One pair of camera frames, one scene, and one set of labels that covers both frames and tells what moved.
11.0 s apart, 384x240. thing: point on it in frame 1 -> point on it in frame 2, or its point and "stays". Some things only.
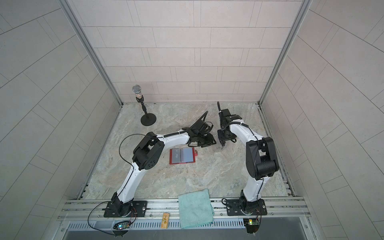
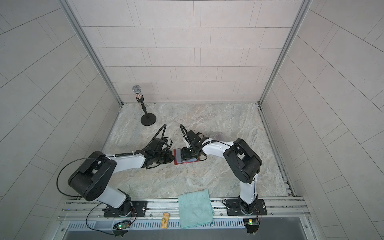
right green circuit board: (251, 224) stays
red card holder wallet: (178, 155) stays
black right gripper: (222, 138) -> (184, 153)
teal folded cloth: (195, 209) stays
